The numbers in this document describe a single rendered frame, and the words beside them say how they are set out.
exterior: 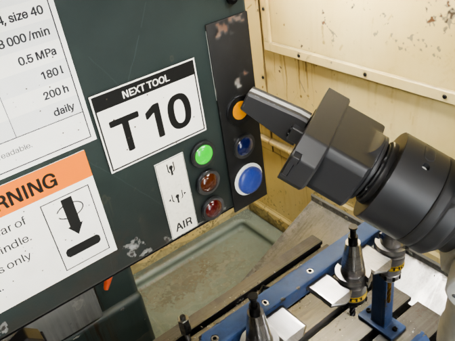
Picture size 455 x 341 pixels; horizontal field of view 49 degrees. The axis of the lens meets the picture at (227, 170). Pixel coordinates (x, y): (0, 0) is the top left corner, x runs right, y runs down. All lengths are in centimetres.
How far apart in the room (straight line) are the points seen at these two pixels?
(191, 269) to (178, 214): 144
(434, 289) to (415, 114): 48
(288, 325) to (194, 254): 114
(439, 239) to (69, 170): 31
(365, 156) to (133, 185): 20
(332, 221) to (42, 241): 131
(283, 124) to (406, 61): 82
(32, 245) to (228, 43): 24
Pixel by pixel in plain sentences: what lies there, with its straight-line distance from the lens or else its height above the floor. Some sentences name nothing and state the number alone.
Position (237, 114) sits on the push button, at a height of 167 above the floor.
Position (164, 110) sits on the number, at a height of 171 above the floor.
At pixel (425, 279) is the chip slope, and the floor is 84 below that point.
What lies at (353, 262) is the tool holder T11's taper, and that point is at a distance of 90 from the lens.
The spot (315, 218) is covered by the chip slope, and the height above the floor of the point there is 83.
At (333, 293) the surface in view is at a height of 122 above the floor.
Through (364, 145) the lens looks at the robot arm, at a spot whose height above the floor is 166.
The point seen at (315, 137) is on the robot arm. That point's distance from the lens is 42.
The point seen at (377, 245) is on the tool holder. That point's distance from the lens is 99.
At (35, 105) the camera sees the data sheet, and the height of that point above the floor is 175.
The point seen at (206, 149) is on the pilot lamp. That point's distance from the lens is 46.
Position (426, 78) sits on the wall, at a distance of 123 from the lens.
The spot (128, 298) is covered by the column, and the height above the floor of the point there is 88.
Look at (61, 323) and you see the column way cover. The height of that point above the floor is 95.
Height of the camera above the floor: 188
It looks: 32 degrees down
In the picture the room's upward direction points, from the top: 9 degrees counter-clockwise
